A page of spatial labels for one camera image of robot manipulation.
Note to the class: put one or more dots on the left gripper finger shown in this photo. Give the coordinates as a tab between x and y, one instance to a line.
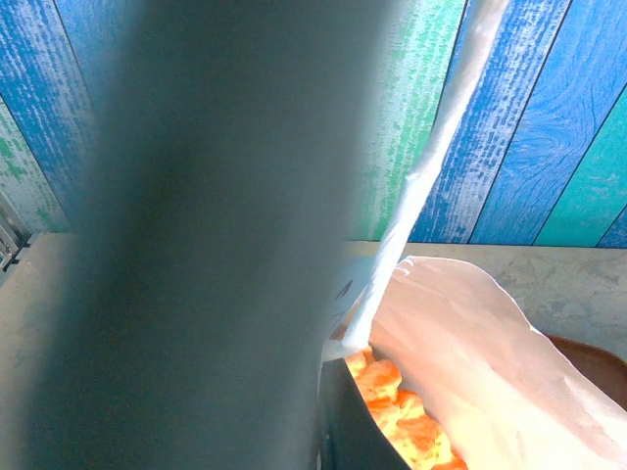
348	431

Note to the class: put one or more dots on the golden fake croissant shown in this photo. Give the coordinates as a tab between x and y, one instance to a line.
416	436

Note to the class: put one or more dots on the white paper bag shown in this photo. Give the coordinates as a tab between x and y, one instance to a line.
465	343

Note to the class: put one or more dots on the brown plastic tray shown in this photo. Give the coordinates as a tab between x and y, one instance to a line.
597	367

